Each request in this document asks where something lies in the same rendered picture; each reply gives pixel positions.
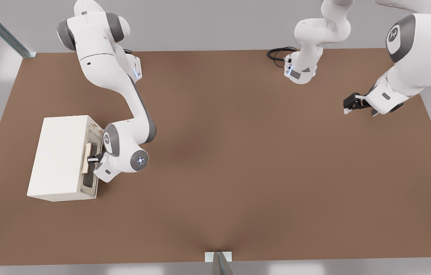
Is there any pale oven door handle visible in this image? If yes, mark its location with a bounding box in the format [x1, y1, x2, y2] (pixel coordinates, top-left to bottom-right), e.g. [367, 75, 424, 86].
[81, 142, 93, 175]

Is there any oven door with glass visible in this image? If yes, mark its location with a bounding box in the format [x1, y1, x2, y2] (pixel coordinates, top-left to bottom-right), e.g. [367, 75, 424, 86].
[80, 117, 105, 199]

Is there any white oven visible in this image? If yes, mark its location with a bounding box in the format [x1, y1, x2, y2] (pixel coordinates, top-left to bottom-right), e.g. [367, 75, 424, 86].
[27, 115, 105, 202]

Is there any black cable loop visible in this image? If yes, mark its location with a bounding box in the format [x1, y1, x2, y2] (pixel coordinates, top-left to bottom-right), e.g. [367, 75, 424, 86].
[267, 47, 299, 68]

